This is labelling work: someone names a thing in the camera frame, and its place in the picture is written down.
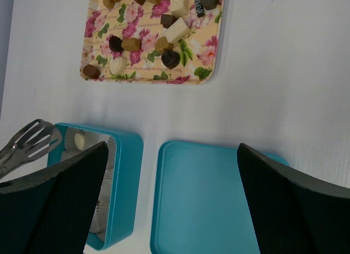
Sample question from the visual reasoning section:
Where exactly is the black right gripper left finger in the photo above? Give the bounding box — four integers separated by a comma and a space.
1, 141, 109, 253

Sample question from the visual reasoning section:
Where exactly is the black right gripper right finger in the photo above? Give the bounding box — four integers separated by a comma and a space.
237, 143, 349, 253

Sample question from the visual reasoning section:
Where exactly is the white oval chocolate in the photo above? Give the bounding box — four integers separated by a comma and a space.
74, 133, 85, 151

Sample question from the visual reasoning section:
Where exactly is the brown round chocolate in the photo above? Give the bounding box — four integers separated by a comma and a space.
82, 64, 100, 79

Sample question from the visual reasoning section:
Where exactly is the white round chocolate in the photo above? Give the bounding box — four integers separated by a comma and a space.
109, 56, 127, 76

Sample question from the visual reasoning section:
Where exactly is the dark swirl chocolate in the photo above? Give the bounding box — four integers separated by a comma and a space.
161, 50, 180, 69

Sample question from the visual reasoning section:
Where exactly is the tan embossed chocolate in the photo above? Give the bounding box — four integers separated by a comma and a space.
155, 37, 174, 54

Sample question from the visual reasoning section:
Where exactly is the white block chocolate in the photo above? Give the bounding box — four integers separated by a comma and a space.
164, 17, 190, 44

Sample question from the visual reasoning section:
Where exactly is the teal box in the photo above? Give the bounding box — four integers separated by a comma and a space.
47, 123, 143, 251

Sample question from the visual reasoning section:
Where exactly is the teal lid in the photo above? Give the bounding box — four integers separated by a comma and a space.
149, 140, 290, 254

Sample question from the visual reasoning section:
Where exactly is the floral tray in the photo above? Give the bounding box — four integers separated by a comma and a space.
80, 0, 225, 85

